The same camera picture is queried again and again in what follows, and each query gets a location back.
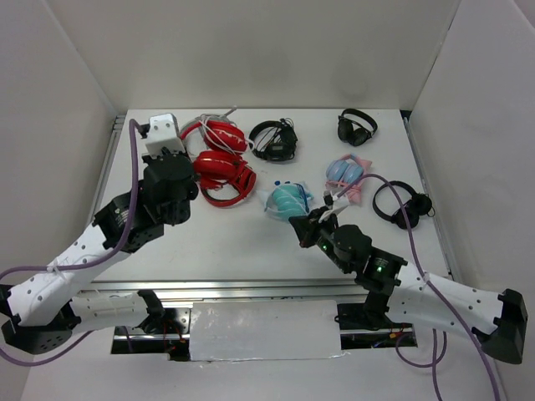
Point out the teal and white headphones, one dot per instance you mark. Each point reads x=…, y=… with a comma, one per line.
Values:
x=286, y=199

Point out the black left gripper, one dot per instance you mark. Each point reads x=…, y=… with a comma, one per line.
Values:
x=146, y=159

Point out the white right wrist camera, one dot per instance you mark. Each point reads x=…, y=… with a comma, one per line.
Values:
x=333, y=205

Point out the pink and blue headphones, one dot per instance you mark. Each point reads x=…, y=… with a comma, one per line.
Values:
x=343, y=171

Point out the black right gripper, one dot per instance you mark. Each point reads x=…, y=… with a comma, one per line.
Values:
x=305, y=227

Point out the red and black headphones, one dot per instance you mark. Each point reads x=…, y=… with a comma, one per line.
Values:
x=241, y=179

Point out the grey white headphones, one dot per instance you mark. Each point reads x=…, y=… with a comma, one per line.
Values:
x=207, y=120

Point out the silver foil covered plate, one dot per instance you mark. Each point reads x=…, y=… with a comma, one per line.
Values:
x=270, y=330

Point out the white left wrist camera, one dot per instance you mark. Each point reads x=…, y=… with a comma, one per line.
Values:
x=162, y=132

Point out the aluminium front rail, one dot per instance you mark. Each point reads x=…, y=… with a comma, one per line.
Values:
x=243, y=290

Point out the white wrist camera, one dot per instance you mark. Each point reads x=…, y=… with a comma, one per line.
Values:
x=162, y=132
x=333, y=205

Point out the black folded headphones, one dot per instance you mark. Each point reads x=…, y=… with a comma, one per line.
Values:
x=355, y=127

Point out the black headphones with display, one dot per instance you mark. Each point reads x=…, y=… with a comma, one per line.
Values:
x=282, y=144

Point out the red headphones with white cable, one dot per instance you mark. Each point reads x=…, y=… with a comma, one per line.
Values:
x=225, y=146

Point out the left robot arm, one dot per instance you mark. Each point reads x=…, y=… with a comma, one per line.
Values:
x=45, y=311

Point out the black on-ear headphones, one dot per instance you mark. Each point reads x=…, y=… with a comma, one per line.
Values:
x=409, y=214

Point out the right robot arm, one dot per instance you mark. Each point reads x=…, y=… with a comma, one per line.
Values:
x=399, y=293

